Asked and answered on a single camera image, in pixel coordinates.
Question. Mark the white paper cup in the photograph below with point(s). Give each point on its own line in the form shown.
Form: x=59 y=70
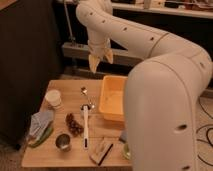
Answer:
x=53 y=97

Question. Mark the grey folded cloth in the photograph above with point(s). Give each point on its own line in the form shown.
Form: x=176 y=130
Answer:
x=39 y=122

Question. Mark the metal cup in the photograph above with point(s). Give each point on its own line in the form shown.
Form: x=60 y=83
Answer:
x=63 y=142

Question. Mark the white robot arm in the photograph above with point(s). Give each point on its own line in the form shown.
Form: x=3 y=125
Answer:
x=160 y=93

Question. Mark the white dish brush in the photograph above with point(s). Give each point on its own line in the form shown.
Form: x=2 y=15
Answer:
x=85 y=110

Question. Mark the yellow plastic bin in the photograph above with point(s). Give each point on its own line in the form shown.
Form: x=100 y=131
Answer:
x=111 y=97

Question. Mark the metal pole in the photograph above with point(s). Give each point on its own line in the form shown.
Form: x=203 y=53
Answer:
x=71 y=37

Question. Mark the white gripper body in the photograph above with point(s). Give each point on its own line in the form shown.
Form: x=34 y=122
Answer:
x=98 y=43

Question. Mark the wooden block with dark edge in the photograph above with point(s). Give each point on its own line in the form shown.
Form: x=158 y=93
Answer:
x=100 y=152

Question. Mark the green plastic vegetable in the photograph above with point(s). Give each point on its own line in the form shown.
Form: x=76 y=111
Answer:
x=45 y=135

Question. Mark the green glass cup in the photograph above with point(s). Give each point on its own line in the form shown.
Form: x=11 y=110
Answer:
x=126 y=152

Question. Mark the blue sponge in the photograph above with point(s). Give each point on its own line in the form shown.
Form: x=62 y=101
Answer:
x=122 y=137

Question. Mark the wooden table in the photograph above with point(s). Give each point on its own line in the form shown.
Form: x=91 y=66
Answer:
x=47 y=155

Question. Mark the metal shelf rail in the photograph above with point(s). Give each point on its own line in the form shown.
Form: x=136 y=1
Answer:
x=81 y=51

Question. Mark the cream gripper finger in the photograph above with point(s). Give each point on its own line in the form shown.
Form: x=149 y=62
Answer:
x=109 y=56
x=93 y=63

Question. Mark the brown pine cone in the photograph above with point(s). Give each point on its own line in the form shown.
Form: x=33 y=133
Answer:
x=73 y=126

